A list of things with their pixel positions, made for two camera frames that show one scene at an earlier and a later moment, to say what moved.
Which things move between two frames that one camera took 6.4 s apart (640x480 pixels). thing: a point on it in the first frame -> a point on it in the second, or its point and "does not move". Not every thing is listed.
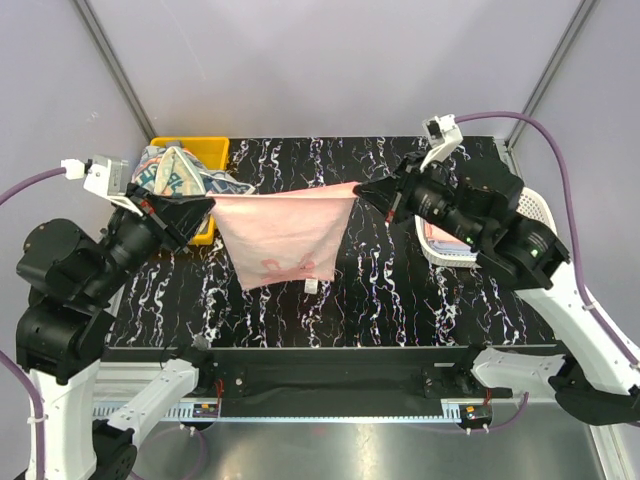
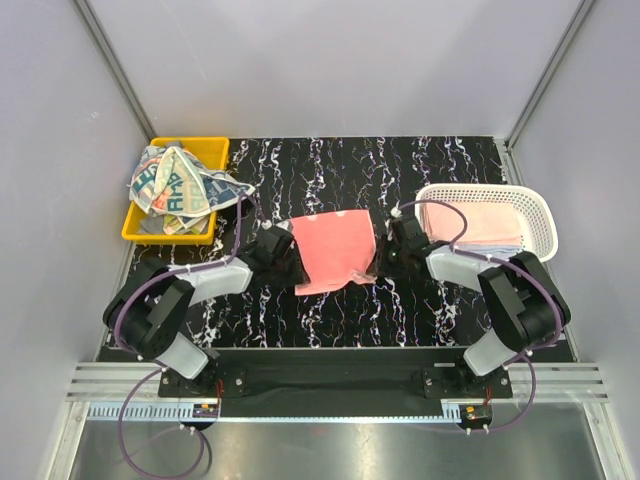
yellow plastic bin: x=212 y=153 does not move
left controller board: x=205 y=410 does not move
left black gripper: x=179 y=214 -> x=298 y=275
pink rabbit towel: x=286 y=236 -> x=334 y=248
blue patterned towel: x=175 y=170 does not move
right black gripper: x=393 y=196 -> x=385 y=243
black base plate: x=326 y=375 does not move
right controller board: x=476 y=412 does not move
